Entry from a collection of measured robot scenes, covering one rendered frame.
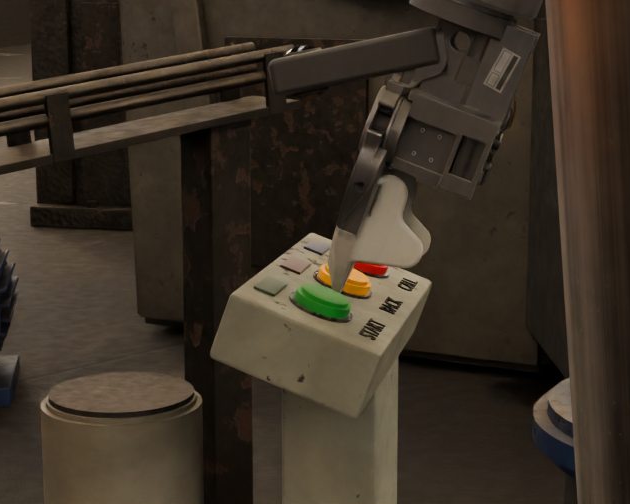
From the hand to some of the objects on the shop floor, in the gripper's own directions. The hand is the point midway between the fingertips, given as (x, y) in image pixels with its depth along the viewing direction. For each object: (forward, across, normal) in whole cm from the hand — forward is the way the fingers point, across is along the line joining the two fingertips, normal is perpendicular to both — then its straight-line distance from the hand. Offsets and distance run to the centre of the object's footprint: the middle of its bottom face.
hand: (333, 269), depth 100 cm
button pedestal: (+59, +8, -21) cm, 63 cm away
